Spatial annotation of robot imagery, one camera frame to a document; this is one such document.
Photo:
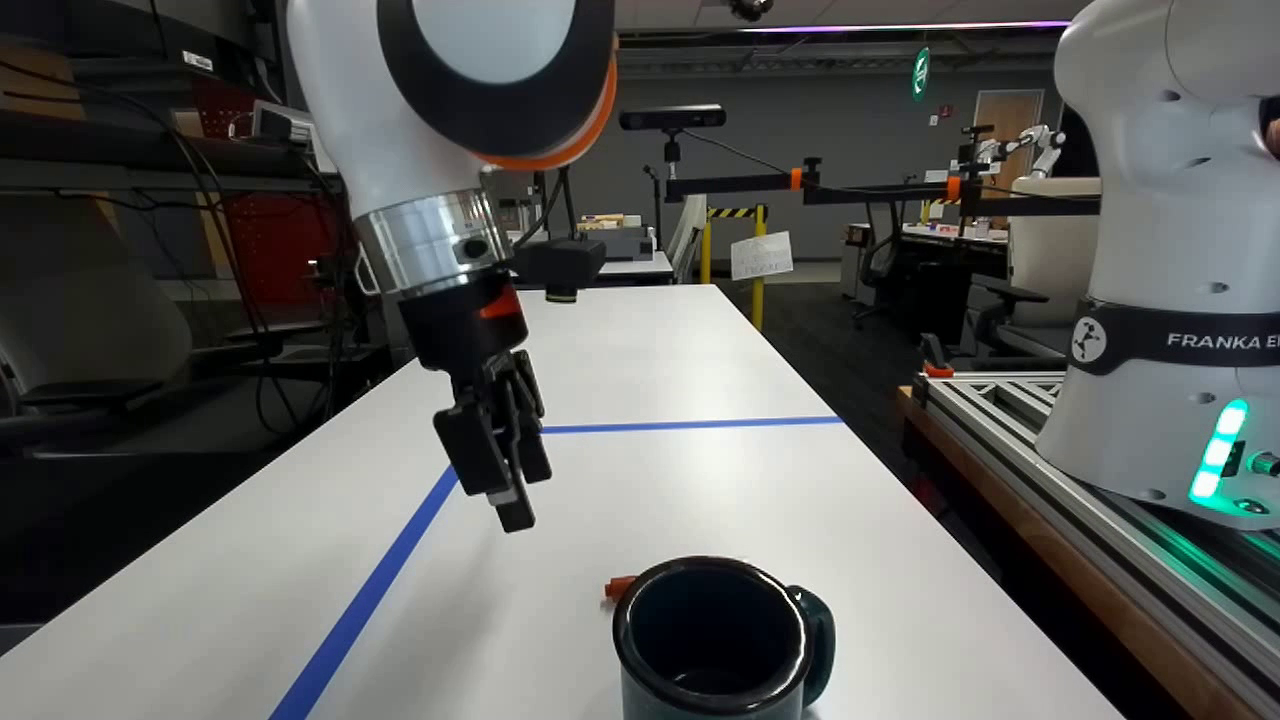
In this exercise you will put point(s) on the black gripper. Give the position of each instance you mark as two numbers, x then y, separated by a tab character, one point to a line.
465	332

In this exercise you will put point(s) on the orange dry erase marker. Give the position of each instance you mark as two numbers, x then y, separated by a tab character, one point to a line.
618	585

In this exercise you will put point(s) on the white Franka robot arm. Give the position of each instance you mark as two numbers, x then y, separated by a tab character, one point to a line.
440	132

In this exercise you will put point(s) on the long blue tape strip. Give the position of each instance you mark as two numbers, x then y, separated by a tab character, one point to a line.
363	600

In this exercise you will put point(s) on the dark teal ceramic mug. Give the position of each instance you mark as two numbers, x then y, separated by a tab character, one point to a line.
721	642

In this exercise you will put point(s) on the red cabinet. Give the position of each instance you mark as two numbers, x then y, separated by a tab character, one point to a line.
274	261

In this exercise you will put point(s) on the white paper sign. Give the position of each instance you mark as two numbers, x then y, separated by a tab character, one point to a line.
760	256

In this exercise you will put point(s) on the grey padded chair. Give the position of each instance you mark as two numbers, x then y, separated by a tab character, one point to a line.
81	307

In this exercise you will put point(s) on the dark storage shelf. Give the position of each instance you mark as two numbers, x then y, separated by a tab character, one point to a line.
123	80

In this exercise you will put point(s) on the green exit sign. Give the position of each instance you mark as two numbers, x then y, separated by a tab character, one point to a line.
923	70

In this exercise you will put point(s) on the small white background robot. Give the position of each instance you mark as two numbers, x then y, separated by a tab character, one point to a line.
1021	146

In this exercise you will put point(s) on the brown wooden door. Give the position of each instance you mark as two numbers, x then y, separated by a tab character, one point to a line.
1008	118

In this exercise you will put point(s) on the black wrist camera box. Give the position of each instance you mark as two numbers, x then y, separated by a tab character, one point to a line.
561	269

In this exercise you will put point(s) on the yellow black striped post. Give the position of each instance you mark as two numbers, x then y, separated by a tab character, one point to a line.
759	307

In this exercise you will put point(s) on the black stereo camera on stand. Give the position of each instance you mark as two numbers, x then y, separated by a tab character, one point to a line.
674	118

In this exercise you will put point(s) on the aluminium rail robot frame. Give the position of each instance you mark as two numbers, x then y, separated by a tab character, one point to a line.
1066	535

